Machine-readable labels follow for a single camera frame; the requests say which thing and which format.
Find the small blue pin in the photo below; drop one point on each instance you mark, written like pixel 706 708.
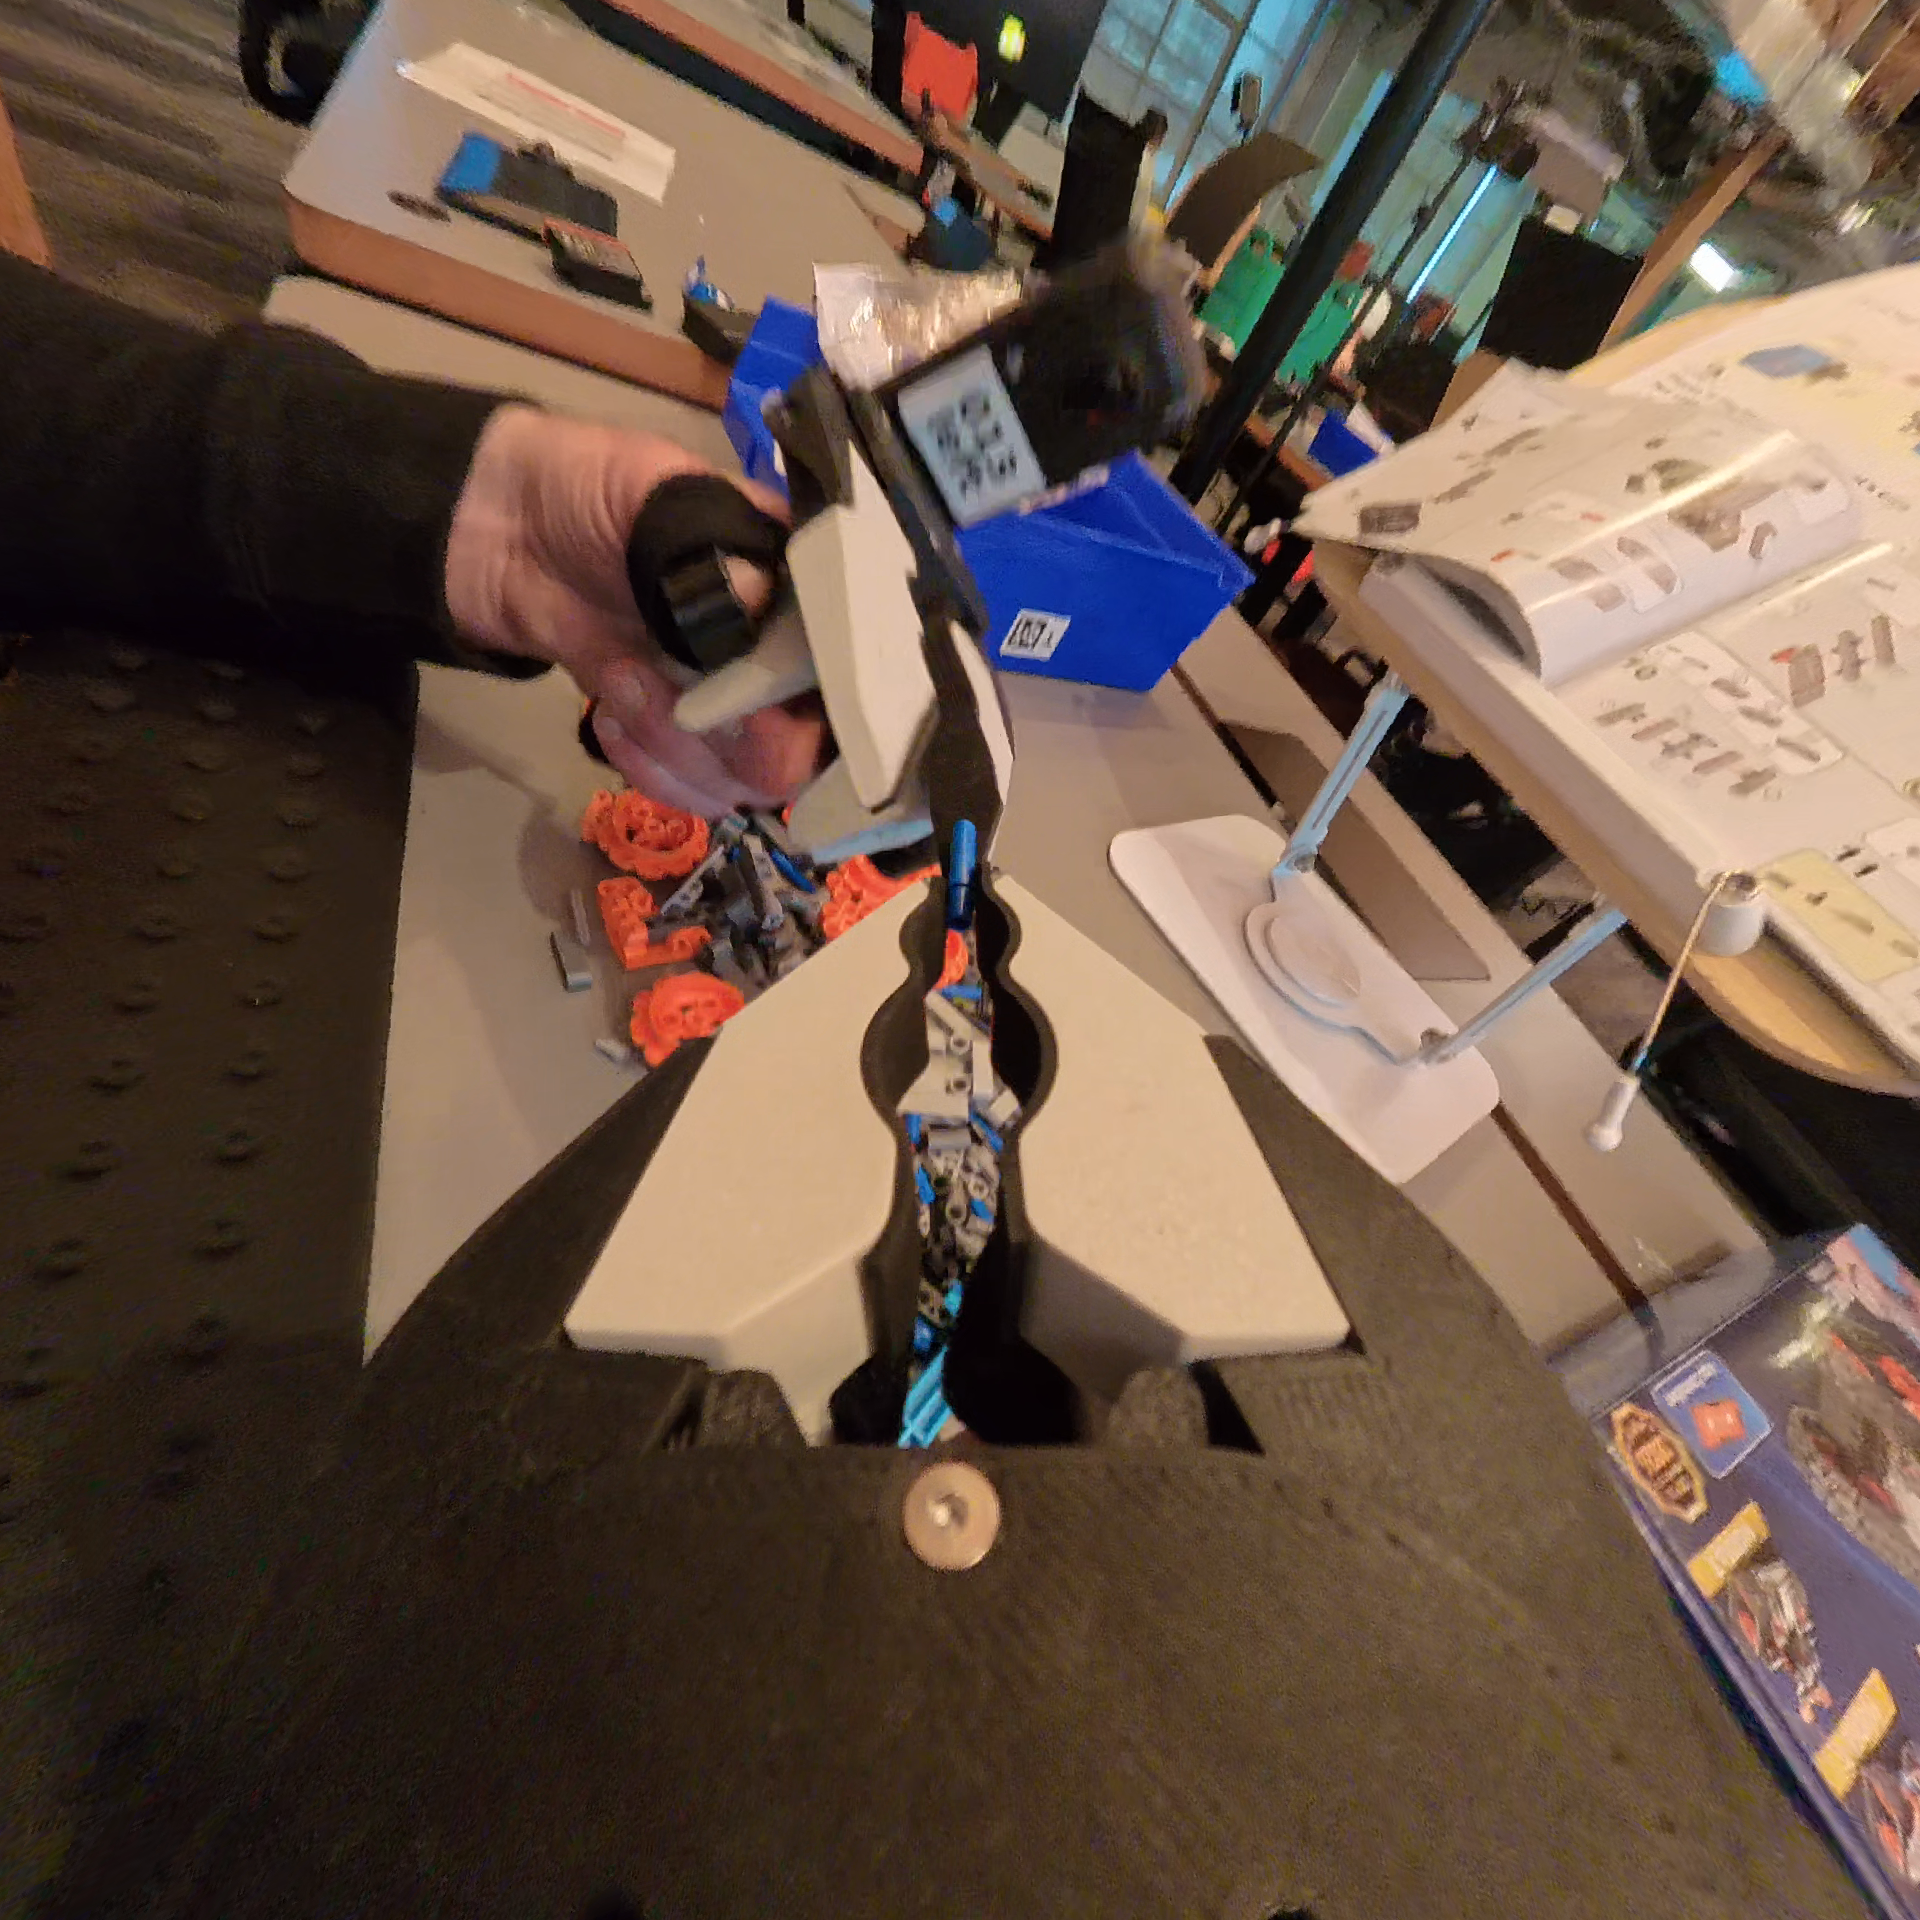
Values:
pixel 962 856

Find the pile of building pieces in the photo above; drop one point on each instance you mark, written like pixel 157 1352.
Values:
pixel 750 900

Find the person's left forearm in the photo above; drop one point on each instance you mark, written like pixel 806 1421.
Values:
pixel 225 480

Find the person's left hand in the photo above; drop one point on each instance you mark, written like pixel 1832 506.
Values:
pixel 541 556

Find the black metal pole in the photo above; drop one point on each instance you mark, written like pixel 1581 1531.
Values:
pixel 1349 225

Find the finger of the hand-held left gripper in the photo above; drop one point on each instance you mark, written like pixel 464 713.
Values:
pixel 983 720
pixel 870 661

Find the white paper sheet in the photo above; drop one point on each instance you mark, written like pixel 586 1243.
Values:
pixel 523 113

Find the blue storage bin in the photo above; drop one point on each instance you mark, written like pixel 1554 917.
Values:
pixel 1095 570

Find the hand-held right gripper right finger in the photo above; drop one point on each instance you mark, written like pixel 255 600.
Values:
pixel 1185 1201

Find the instruction booklet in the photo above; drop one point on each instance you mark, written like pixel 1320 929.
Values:
pixel 1650 493

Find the blue robot kit box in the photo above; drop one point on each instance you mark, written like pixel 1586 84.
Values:
pixel 1769 1499

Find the small black case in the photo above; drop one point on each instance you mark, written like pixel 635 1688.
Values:
pixel 600 263

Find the black blue electronic board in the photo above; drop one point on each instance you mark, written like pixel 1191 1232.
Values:
pixel 523 187

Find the white book stand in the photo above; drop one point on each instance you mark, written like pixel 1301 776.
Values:
pixel 1320 991

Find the orange gear wheel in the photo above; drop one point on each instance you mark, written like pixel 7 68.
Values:
pixel 645 832
pixel 879 891
pixel 682 1020

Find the clear plastic bag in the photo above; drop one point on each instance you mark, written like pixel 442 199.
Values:
pixel 902 316

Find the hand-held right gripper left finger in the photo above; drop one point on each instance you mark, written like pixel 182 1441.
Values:
pixel 735 1201

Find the black dimpled pad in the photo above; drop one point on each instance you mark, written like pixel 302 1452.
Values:
pixel 182 973

